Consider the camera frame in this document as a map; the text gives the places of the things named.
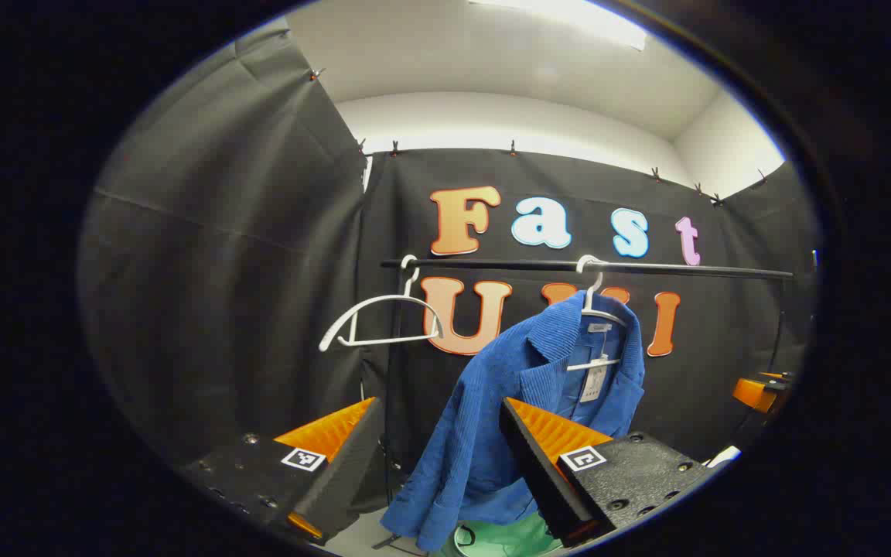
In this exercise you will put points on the black backdrop cloth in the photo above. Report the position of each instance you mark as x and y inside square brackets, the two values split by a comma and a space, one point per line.
[221, 271]

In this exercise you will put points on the white plastic hanger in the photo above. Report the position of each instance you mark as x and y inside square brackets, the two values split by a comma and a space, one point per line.
[395, 339]
[594, 298]

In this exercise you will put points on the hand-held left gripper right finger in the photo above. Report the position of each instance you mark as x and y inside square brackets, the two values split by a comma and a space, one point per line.
[538, 472]

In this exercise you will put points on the green laundry hamper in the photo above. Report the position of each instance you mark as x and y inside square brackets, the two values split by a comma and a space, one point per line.
[507, 539]

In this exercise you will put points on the row of backdrop clips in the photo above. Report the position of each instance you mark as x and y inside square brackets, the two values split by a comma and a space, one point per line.
[513, 148]

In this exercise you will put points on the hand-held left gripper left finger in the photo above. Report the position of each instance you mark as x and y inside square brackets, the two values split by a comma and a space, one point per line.
[353, 456]

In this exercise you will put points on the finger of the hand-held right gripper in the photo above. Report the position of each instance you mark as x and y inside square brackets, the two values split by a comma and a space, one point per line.
[751, 393]

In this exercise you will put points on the black clothes rack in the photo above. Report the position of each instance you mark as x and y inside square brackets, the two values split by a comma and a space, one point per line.
[492, 264]

